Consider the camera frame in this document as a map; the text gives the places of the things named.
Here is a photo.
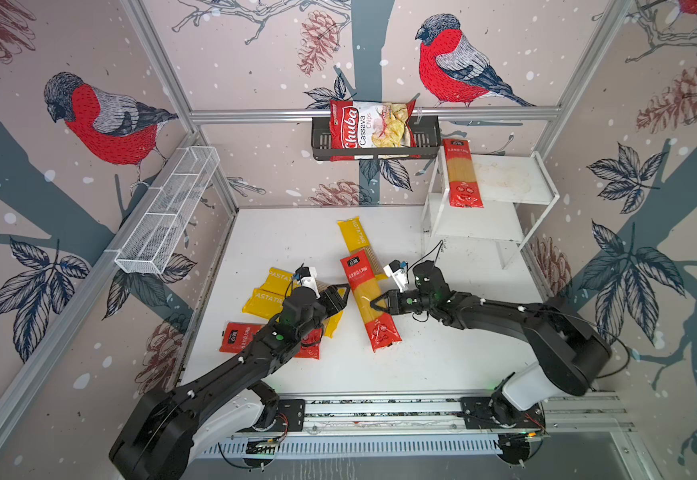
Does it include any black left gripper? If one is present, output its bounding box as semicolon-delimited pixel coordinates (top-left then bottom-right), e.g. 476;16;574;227
296;281;351;341

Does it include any red spaghetti bag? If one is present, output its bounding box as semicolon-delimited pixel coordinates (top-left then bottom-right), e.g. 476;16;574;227
340;250;402;351
443;139;484;208
218;322;324;360

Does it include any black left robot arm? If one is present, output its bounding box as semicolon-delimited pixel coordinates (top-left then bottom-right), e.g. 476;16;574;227
108;283;351;479

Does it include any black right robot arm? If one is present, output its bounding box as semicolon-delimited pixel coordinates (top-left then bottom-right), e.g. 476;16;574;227
370;261;612;427

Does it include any yellow pasta bag upper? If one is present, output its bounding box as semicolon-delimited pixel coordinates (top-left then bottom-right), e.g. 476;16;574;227
260;267;298;296

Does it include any yellow pasta bag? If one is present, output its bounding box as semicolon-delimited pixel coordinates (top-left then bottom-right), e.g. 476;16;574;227
242;288;342;338
338;217;388;280
260;267;298;296

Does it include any yellow pasta bag far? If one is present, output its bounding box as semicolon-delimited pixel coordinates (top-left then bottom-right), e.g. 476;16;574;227
338;217;388;280

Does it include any yellow pasta bag lower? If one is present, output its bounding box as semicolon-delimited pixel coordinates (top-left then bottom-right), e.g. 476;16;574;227
242;288;342;338

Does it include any white two-tier shelf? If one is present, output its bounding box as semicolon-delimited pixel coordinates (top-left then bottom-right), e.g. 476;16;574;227
422;150;560;268

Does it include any red cassava chips bag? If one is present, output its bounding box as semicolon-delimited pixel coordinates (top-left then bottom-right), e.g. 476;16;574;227
330;100;416;144

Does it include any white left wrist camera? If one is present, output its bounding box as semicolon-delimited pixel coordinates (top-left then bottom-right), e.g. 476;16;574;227
294;265;320;297

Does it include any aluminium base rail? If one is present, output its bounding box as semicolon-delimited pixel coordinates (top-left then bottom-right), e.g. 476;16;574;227
137;389;632;439

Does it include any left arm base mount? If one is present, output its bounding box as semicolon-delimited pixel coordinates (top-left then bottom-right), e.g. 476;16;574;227
250;382;306;433

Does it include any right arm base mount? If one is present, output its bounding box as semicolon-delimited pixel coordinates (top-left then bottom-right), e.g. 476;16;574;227
458;373;546;432

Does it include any black wire wall basket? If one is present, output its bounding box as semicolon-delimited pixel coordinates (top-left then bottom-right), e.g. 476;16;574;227
312;116;442;161

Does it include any white wire mesh basket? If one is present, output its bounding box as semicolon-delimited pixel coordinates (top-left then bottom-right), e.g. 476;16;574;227
114;146;220;275

